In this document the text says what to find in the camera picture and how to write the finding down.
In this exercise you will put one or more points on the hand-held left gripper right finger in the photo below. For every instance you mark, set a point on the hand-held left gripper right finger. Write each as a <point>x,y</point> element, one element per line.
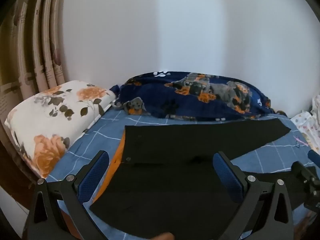
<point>228,177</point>

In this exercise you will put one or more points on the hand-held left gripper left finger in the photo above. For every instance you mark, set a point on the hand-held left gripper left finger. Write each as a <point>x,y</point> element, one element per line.
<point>93,177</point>

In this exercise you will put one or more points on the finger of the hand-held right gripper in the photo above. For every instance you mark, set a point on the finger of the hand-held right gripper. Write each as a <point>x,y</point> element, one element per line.
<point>306,180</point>
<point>313,156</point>

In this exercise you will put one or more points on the black pants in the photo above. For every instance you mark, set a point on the black pants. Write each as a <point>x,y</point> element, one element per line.
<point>175,175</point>

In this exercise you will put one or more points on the white dotted cloth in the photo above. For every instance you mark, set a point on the white dotted cloth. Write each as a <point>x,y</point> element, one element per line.
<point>308,127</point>

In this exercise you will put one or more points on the blue checked bedsheet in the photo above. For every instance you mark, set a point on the blue checked bedsheet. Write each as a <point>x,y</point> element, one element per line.
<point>100,132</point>

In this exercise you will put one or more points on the white floral pillow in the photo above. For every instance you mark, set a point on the white floral pillow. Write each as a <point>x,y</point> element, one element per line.
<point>53,120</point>

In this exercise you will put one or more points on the navy dog-print blanket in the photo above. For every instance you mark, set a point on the navy dog-print blanket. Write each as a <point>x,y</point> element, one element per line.
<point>200,97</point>

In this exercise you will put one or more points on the beige printed curtain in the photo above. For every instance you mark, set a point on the beige printed curtain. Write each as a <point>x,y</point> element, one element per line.
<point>30,50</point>

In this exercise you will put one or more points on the brown wooden bed frame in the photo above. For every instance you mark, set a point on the brown wooden bed frame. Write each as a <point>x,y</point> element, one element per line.
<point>11,170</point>

